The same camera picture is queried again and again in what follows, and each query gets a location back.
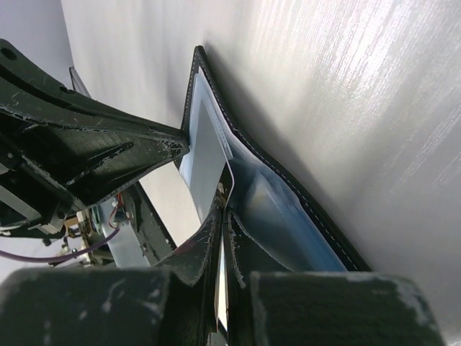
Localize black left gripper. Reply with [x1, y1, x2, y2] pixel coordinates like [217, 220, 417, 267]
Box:
[1, 40, 189, 238]

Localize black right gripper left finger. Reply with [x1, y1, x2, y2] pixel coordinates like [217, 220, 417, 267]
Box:
[0, 208, 223, 346]

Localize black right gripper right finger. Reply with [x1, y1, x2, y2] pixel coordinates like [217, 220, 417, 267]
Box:
[221, 210, 447, 346]

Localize black leather card holder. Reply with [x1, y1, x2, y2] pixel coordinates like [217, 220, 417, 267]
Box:
[178, 45, 373, 273]

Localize grey card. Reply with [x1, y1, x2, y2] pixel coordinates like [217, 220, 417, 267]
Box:
[189, 99, 233, 332]

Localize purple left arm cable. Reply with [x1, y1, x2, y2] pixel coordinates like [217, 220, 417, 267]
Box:
[0, 226, 120, 264]

